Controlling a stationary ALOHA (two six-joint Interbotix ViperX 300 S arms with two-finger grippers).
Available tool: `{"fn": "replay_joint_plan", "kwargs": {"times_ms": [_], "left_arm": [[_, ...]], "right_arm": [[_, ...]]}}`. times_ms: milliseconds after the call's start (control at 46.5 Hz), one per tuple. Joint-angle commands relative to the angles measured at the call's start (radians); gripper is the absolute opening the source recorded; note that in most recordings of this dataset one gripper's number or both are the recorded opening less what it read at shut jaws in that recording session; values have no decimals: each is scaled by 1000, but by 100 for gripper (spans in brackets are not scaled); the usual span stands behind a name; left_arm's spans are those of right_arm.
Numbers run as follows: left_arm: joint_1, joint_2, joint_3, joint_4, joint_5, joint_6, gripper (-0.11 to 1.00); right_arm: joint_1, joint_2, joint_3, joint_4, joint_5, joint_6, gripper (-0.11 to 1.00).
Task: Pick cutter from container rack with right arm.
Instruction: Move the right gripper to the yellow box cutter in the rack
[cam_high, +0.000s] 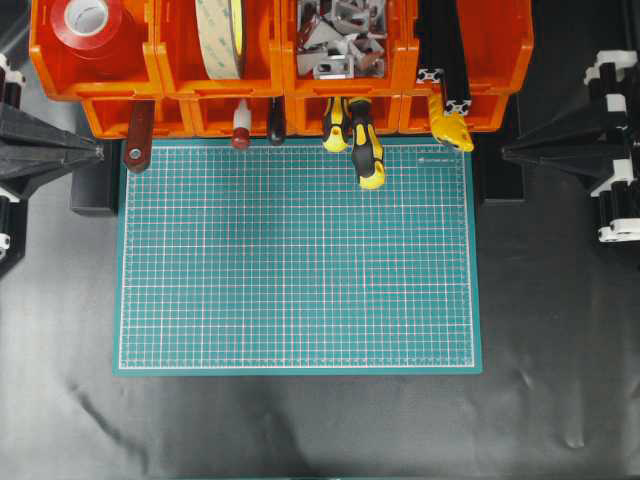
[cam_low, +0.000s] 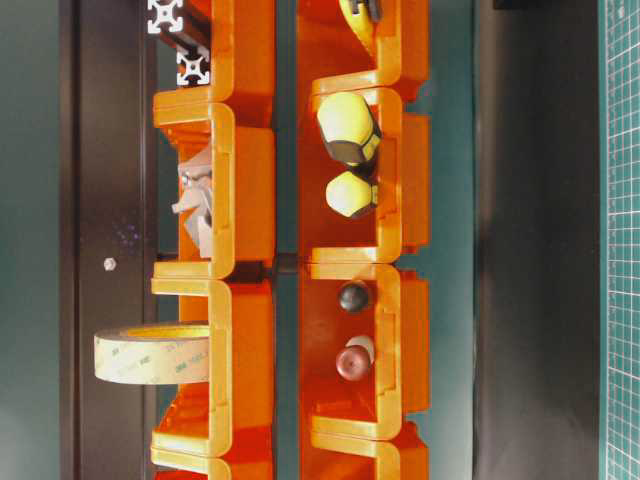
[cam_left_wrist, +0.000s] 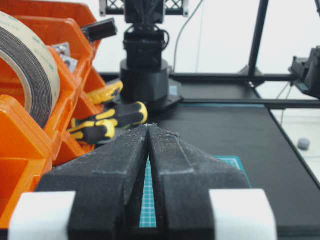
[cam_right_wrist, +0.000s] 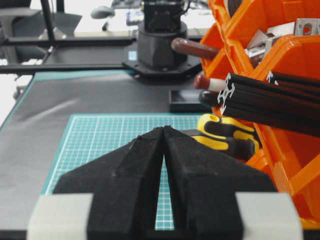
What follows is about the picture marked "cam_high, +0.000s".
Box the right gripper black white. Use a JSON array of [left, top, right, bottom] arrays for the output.
[[501, 49, 640, 244]]

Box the beige double-sided tape roll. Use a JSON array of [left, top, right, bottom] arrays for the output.
[[195, 0, 246, 80]]

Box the small yellow black screwdriver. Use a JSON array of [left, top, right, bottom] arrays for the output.
[[322, 97, 350, 153]]

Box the orange container rack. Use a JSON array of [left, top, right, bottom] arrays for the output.
[[28, 0, 535, 141]]

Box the dark red flat tool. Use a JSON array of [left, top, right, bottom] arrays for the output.
[[123, 100, 155, 173]]

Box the red tape roll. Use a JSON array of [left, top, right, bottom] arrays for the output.
[[50, 0, 124, 51]]

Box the black handled tool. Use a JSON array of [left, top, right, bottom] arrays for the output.
[[267, 96, 286, 146]]

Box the large yellow black screwdriver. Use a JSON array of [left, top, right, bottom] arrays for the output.
[[348, 97, 385, 190]]

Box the black left rack stand block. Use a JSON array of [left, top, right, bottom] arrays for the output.
[[70, 140, 123, 217]]

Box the black aluminium extrusion bar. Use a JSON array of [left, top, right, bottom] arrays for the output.
[[414, 0, 472, 116]]

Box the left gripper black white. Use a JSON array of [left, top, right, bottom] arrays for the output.
[[0, 52, 106, 266]]

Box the yellow utility cutter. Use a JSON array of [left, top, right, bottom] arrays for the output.
[[427, 94, 474, 152]]

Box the silver corner brackets pile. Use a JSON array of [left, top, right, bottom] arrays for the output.
[[295, 1, 388, 80]]

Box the green cutting mat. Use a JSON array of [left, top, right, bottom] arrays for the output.
[[113, 137, 483, 376]]

